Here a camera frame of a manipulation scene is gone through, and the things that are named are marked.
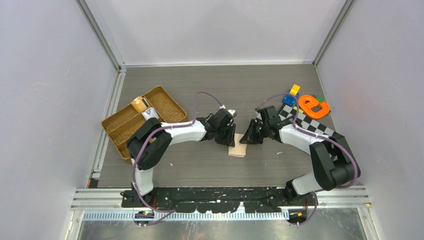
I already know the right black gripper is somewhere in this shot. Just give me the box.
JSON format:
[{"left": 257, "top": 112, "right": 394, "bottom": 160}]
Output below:
[{"left": 240, "top": 118, "right": 270, "bottom": 145}]

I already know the beige card holder wallet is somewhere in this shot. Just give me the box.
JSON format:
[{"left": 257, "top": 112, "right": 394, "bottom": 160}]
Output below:
[{"left": 228, "top": 133, "right": 247, "bottom": 158}]

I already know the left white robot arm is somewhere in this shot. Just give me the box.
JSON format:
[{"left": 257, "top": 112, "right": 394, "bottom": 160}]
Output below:
[{"left": 126, "top": 107, "right": 237, "bottom": 207}]

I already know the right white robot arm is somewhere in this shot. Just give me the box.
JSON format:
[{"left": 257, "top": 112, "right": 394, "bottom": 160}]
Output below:
[{"left": 239, "top": 106, "right": 361, "bottom": 205}]

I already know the white credit card in tray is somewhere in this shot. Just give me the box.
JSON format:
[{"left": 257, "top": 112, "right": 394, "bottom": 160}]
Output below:
[{"left": 141, "top": 107, "right": 160, "bottom": 121}]

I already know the gold credit card in tray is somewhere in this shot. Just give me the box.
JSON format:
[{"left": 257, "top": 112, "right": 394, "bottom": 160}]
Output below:
[{"left": 130, "top": 96, "right": 151, "bottom": 113}]

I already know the blue toy block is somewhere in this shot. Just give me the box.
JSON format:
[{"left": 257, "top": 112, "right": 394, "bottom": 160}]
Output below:
[{"left": 282, "top": 93, "right": 299, "bottom": 107}]

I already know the yellow toy block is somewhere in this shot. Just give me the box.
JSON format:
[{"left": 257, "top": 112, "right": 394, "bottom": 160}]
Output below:
[{"left": 289, "top": 84, "right": 301, "bottom": 98}]

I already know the black white checkerboard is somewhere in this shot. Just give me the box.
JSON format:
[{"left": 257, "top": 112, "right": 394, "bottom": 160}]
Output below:
[{"left": 255, "top": 103, "right": 337, "bottom": 138}]

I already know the green toy block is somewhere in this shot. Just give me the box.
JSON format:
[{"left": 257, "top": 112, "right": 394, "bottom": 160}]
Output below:
[{"left": 315, "top": 97, "right": 324, "bottom": 103}]

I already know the woven wicker tray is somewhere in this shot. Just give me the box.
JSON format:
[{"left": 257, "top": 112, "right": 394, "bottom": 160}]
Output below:
[{"left": 101, "top": 85, "right": 189, "bottom": 164}]

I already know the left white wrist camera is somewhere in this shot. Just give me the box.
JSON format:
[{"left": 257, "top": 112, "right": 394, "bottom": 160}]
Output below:
[{"left": 226, "top": 109, "right": 237, "bottom": 118}]

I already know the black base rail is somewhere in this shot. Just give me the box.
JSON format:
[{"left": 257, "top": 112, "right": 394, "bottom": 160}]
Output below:
[{"left": 120, "top": 186, "right": 317, "bottom": 214}]

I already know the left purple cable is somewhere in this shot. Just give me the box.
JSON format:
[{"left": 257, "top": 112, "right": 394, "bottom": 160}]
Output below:
[{"left": 131, "top": 91, "right": 228, "bottom": 214}]

